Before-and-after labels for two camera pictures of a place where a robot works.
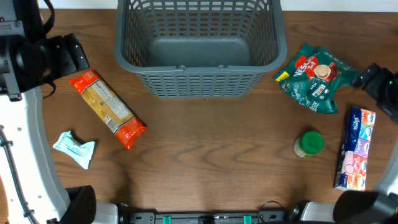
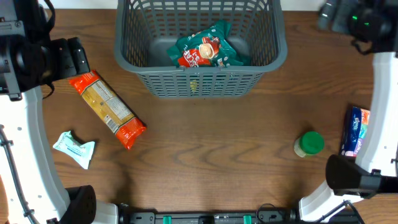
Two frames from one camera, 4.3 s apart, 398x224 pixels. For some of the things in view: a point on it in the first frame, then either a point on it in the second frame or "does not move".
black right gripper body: [368, 74] -> [328, 15]
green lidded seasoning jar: [309, 144] does not move
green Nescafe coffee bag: [313, 78] -> [204, 47]
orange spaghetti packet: [126, 126] does not move
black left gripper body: [56, 59] does not move
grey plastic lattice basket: [199, 48] does not move
